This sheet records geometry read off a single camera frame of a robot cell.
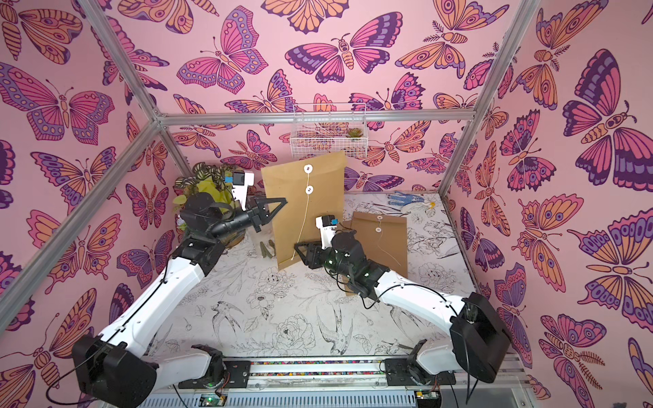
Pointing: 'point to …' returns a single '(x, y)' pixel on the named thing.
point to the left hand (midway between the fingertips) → (288, 202)
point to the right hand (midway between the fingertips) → (300, 243)
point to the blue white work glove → (398, 198)
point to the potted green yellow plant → (214, 180)
